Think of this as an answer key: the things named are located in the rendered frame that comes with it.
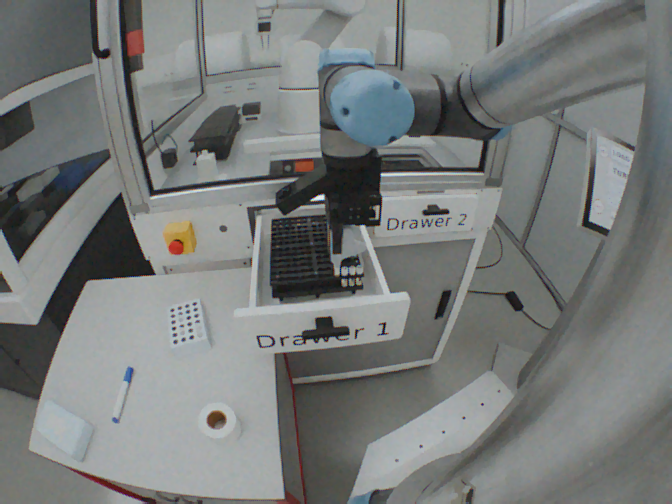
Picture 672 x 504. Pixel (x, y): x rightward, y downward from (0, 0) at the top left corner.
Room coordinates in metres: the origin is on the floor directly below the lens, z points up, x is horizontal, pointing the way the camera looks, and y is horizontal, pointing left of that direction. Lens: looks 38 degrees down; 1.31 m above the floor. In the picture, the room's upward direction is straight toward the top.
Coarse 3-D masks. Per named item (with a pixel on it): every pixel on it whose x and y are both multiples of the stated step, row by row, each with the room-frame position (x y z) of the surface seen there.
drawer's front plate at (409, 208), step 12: (384, 204) 0.68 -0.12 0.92; (396, 204) 0.68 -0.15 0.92; (408, 204) 0.69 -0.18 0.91; (420, 204) 0.69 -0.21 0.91; (444, 204) 0.70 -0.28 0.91; (456, 204) 0.71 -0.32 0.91; (468, 204) 0.71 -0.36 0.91; (384, 216) 0.68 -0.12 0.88; (396, 216) 0.68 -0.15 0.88; (408, 216) 0.69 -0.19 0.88; (420, 216) 0.69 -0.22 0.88; (432, 216) 0.70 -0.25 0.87; (444, 216) 0.70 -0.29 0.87; (456, 216) 0.71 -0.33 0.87; (468, 216) 0.71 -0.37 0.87; (384, 228) 0.68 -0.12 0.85; (396, 228) 0.68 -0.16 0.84; (408, 228) 0.69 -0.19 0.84; (420, 228) 0.69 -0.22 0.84; (432, 228) 0.70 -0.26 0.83; (444, 228) 0.70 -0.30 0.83; (456, 228) 0.71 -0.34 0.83; (468, 228) 0.71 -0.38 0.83
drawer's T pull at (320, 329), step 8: (320, 320) 0.32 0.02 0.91; (328, 320) 0.32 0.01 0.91; (320, 328) 0.31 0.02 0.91; (328, 328) 0.31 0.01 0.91; (336, 328) 0.31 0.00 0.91; (344, 328) 0.31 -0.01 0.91; (304, 336) 0.29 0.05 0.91; (312, 336) 0.29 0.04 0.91; (320, 336) 0.30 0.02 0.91; (328, 336) 0.30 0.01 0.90; (336, 336) 0.30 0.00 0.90
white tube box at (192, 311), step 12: (192, 300) 0.46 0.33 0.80; (168, 312) 0.42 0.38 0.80; (180, 312) 0.42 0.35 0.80; (192, 312) 0.43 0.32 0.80; (168, 324) 0.38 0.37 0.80; (180, 324) 0.39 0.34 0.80; (192, 324) 0.39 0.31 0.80; (204, 324) 0.40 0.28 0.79; (180, 336) 0.36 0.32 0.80; (192, 336) 0.36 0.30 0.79; (204, 336) 0.36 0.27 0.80; (180, 348) 0.33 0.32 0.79; (192, 348) 0.34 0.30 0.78; (204, 348) 0.35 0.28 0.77
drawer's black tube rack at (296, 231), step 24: (312, 216) 0.65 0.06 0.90; (288, 240) 0.55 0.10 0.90; (312, 240) 0.55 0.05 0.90; (288, 264) 0.47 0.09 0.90; (312, 264) 0.48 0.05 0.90; (360, 264) 0.47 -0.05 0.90; (288, 288) 0.44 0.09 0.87; (312, 288) 0.44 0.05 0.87; (336, 288) 0.44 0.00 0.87; (360, 288) 0.44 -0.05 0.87
